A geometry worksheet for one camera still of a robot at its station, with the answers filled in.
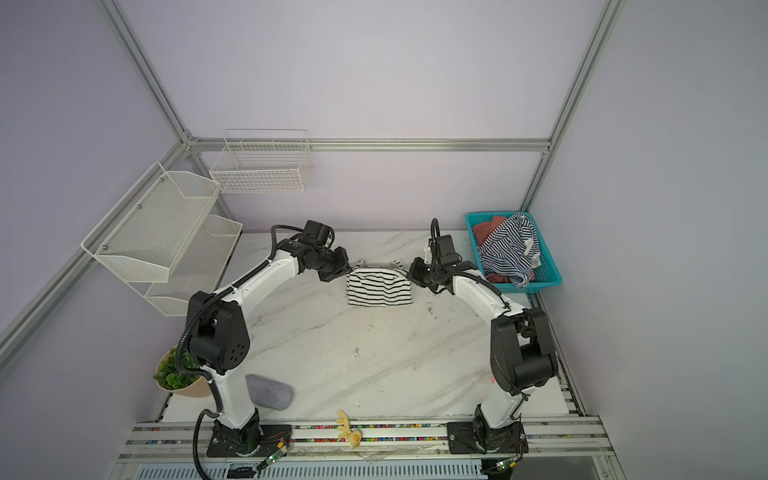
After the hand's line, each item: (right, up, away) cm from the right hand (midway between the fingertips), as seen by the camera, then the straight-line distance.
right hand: (405, 272), depth 90 cm
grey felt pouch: (-37, -32, -12) cm, 50 cm away
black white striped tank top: (-8, -5, +3) cm, 10 cm away
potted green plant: (-59, -25, -18) cm, 66 cm away
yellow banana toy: (-14, -40, -17) cm, 46 cm away
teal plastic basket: (+49, -1, +10) cm, 50 cm away
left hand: (-16, +1, 0) cm, 16 cm away
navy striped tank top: (+37, +7, +18) cm, 42 cm away
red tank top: (+31, +15, +21) cm, 41 cm away
